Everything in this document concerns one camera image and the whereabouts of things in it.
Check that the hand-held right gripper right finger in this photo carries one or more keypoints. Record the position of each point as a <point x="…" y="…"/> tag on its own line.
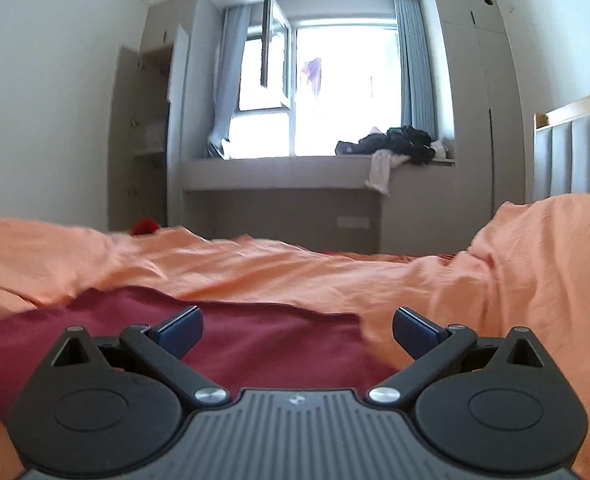
<point x="417" y="334"/>

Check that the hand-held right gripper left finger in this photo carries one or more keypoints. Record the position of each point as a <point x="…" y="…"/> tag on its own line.
<point x="177" y="332"/>

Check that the maroon long-sleeved shirt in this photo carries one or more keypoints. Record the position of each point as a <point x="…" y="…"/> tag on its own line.
<point x="275" y="340"/>

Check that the pile of dark clothes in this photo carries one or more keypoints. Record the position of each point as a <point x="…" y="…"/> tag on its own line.
<point x="405" y="140"/>

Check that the red object on floor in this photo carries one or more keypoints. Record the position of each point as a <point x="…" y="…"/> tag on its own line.
<point x="145" y="226"/>

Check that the orange duvet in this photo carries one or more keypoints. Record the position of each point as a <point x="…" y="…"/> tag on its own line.
<point x="525" y="270"/>

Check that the white hanging garment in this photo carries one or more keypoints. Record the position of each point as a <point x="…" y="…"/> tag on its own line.
<point x="380" y="170"/>

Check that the beige window bench with drawers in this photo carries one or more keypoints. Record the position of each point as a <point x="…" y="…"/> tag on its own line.
<point x="275" y="172"/>

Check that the open beige wardrobe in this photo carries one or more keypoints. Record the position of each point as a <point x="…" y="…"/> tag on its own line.
<point x="125" y="135"/>

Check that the tall beige closed wardrobe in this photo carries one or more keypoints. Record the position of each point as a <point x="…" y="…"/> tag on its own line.
<point x="470" y="110"/>

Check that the grey padded wooden headboard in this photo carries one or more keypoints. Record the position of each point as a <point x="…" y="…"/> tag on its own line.
<point x="575" y="160"/>

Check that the bright window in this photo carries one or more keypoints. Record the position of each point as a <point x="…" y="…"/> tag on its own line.
<point x="345" y="110"/>

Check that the sheer pale blue curtain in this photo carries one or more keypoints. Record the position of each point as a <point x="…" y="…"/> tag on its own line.
<point x="230" y="75"/>

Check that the thick grey-blue curtain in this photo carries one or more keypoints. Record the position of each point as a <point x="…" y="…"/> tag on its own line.
<point x="417" y="70"/>

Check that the pink garment hanging outside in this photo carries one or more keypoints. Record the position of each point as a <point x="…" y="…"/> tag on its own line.
<point x="314" y="72"/>

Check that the open window sash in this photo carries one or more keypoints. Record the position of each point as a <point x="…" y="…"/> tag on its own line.
<point x="275" y="60"/>

